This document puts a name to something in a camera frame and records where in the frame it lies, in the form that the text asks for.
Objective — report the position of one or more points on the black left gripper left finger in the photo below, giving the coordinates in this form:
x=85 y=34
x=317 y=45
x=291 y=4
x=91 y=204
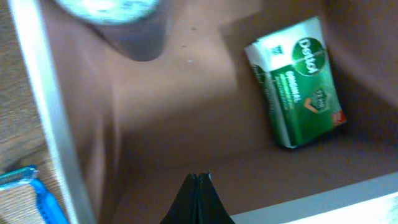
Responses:
x=184 y=207

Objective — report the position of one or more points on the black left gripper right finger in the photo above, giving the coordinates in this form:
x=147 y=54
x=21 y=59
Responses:
x=210 y=207

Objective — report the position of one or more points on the green soap box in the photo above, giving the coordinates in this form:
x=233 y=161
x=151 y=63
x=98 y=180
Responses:
x=292 y=68

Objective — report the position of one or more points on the foam pump bottle blue liquid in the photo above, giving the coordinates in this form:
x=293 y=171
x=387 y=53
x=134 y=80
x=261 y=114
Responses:
x=139 y=29

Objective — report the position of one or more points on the pink white open box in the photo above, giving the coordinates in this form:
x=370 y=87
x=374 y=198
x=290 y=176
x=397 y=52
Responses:
x=123 y=134

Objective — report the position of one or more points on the blue disposable razor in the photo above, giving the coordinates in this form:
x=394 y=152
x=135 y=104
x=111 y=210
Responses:
x=46 y=203

